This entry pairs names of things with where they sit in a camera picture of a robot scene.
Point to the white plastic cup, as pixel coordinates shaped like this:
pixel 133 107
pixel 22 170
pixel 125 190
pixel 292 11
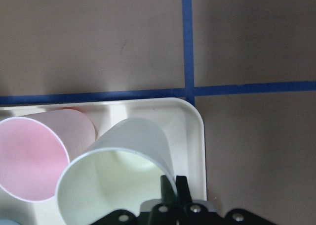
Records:
pixel 120 170

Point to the light blue plastic cup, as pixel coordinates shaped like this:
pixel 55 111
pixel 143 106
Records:
pixel 8 222

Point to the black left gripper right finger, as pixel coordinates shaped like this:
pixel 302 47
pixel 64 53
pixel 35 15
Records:
pixel 183 191

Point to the pink plastic cup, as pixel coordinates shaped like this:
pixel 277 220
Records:
pixel 35 149

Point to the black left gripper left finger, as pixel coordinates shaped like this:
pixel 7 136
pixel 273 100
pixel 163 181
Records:
pixel 168 196

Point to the cream rabbit print tray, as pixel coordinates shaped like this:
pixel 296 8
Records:
pixel 180 121

